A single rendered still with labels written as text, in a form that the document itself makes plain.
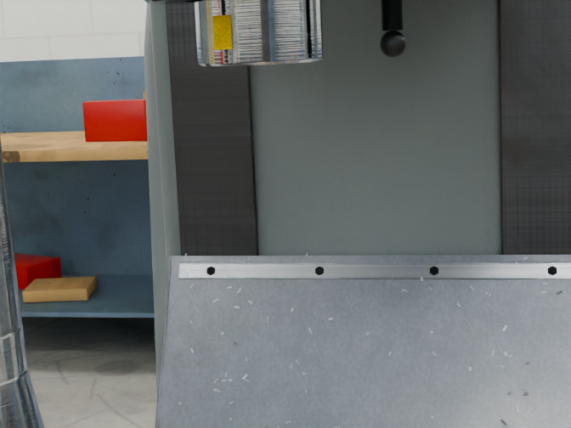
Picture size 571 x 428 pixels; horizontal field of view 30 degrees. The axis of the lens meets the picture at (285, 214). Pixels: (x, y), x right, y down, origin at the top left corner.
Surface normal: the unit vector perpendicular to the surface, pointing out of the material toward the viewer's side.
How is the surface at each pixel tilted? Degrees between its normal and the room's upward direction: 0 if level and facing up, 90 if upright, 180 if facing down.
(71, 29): 90
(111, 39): 90
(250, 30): 90
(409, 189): 90
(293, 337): 64
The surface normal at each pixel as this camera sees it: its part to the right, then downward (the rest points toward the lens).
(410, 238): -0.19, 0.18
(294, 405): -0.20, -0.29
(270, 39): 0.18, 0.16
